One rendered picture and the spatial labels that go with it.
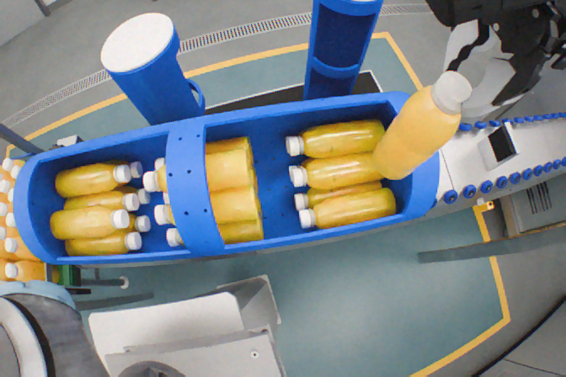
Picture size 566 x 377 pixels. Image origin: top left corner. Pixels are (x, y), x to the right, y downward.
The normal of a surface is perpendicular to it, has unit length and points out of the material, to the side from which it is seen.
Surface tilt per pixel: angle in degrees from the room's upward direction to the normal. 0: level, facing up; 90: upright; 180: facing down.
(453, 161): 0
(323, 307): 0
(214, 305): 0
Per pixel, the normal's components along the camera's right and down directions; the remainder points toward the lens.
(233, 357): 0.00, -0.35
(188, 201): 0.05, 0.10
